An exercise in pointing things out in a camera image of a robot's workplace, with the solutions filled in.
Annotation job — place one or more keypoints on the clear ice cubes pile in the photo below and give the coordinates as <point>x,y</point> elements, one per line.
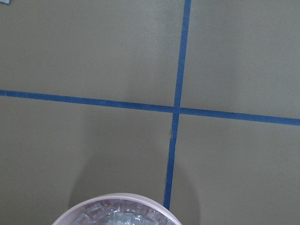
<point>120,212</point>

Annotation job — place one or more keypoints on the pink bowl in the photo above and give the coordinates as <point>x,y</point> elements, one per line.
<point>70,215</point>

